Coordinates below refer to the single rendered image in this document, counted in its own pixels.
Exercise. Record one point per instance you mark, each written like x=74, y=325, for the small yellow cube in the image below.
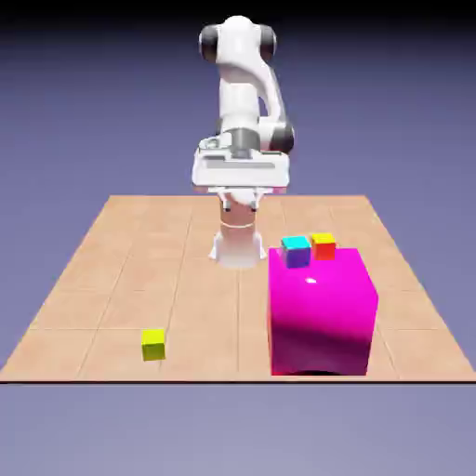
x=153, y=346

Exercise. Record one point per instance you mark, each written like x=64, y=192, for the large magenta box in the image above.
x=319, y=316

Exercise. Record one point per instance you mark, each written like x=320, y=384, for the small red cube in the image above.
x=324, y=249

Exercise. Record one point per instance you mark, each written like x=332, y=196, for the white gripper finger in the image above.
x=226, y=203
x=254, y=202

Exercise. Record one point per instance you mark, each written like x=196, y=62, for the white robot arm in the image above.
x=238, y=100

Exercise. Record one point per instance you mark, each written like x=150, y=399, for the small blue cube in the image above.
x=296, y=253

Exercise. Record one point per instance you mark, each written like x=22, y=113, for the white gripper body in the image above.
x=241, y=174

